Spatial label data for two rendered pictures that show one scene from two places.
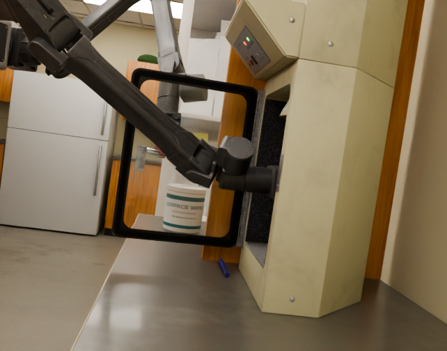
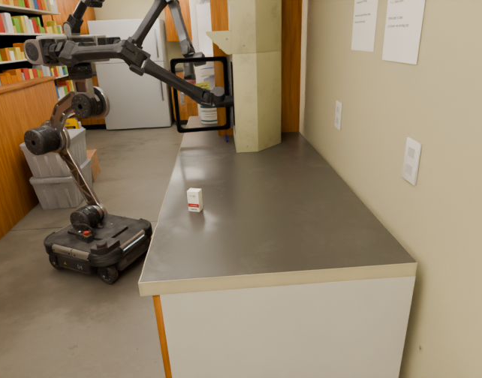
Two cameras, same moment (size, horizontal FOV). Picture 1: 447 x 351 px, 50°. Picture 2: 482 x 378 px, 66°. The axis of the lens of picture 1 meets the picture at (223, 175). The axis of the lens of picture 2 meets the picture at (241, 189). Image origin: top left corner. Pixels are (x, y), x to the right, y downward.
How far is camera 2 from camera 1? 98 cm
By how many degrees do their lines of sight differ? 20
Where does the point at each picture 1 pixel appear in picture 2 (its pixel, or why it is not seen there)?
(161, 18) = (176, 21)
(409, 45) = (297, 16)
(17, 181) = (112, 100)
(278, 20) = (221, 40)
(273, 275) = (238, 139)
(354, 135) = (260, 79)
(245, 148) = (221, 91)
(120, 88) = (167, 76)
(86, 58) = (151, 67)
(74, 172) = (146, 87)
